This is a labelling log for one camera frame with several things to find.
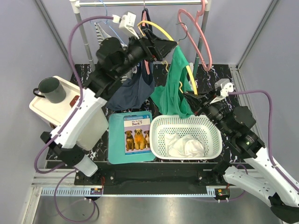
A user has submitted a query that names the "green tank top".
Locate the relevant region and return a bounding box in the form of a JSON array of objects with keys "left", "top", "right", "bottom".
[{"left": 150, "top": 48, "right": 193, "bottom": 119}]

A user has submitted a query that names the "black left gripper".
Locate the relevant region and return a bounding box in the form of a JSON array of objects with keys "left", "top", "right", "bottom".
[{"left": 115, "top": 28, "right": 177, "bottom": 78}]

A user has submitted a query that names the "white storage box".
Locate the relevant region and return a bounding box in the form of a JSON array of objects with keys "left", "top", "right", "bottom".
[{"left": 29, "top": 76, "right": 108, "bottom": 151}]

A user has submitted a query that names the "pink plastic hanger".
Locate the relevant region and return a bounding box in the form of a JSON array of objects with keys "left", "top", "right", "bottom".
[{"left": 177, "top": 0, "right": 213, "bottom": 71}]

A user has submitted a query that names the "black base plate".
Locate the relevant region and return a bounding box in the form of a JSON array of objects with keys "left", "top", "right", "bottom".
[{"left": 74, "top": 162, "right": 227, "bottom": 196}]

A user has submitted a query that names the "yellow hanger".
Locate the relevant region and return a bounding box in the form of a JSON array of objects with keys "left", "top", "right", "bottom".
[{"left": 137, "top": 20, "right": 198, "bottom": 95}]

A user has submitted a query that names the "white perforated plastic basket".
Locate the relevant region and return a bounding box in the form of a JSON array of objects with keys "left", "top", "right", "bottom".
[{"left": 149, "top": 115, "right": 222, "bottom": 161}]

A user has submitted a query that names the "metal clothes rack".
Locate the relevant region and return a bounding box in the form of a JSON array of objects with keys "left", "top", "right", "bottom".
[{"left": 70, "top": 0, "right": 212, "bottom": 70}]

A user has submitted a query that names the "dark grey mug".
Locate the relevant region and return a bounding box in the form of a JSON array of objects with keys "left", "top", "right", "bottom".
[{"left": 33, "top": 77, "right": 66, "bottom": 104}]

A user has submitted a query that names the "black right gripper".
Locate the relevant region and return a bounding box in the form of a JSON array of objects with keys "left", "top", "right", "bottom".
[{"left": 183, "top": 88, "right": 233, "bottom": 136}]

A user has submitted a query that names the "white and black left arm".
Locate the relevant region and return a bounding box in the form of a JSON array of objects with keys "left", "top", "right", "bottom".
[{"left": 40, "top": 28, "right": 177, "bottom": 185}]

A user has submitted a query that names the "dog picture book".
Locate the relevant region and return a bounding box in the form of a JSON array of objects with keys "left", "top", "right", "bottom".
[{"left": 123, "top": 114, "right": 151, "bottom": 155}]

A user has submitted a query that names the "coral pink hanger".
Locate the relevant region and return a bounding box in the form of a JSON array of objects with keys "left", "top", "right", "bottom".
[{"left": 142, "top": 9, "right": 150, "bottom": 75}]

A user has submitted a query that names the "dark red cube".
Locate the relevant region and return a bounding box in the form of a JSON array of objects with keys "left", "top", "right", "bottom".
[{"left": 69, "top": 95, "right": 79, "bottom": 108}]

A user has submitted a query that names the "navy blue tank top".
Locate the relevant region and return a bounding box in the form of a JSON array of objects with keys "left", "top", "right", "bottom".
[{"left": 106, "top": 8, "right": 157, "bottom": 110}]

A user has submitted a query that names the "teal tray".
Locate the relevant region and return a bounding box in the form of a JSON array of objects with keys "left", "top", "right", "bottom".
[{"left": 107, "top": 111, "right": 155, "bottom": 164}]

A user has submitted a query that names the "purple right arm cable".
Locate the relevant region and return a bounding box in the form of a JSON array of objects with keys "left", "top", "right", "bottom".
[{"left": 228, "top": 90, "right": 299, "bottom": 187}]

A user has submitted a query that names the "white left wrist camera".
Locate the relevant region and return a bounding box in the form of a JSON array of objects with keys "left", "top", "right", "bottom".
[{"left": 112, "top": 11, "right": 139, "bottom": 39}]

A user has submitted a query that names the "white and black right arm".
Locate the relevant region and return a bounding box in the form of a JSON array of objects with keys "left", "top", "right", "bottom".
[{"left": 183, "top": 91, "right": 299, "bottom": 224}]

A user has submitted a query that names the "striped white tank top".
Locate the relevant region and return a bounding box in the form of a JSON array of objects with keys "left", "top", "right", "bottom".
[{"left": 94, "top": 22, "right": 140, "bottom": 83}]

